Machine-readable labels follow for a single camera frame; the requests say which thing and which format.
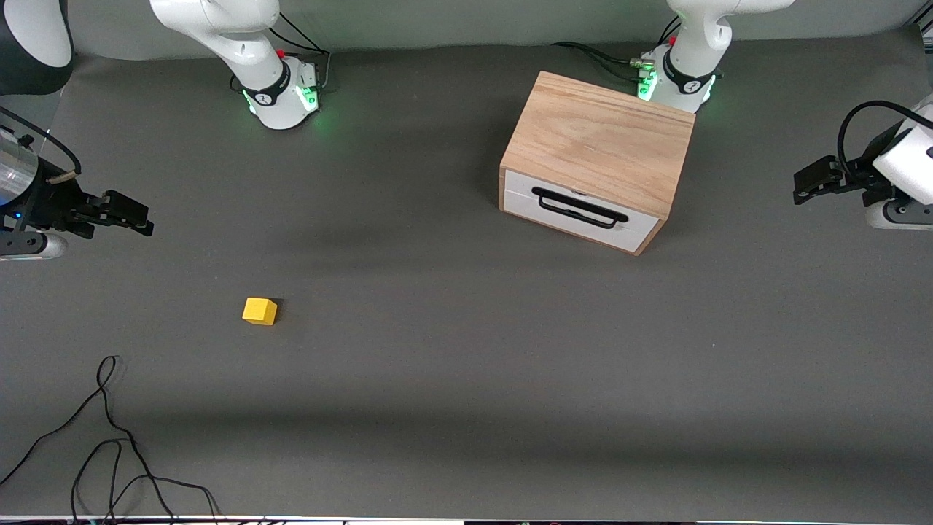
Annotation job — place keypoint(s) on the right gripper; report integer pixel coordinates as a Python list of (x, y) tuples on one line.
[(49, 202)]

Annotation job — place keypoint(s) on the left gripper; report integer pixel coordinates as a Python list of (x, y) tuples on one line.
[(857, 177)]

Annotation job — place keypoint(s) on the yellow block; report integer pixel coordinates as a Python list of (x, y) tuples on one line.
[(259, 312)]

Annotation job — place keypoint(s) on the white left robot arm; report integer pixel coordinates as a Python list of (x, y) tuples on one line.
[(692, 44)]

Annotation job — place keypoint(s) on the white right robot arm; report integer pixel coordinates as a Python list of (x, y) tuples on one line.
[(240, 44)]

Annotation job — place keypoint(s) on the wooden drawer cabinet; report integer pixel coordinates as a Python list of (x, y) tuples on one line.
[(598, 138)]

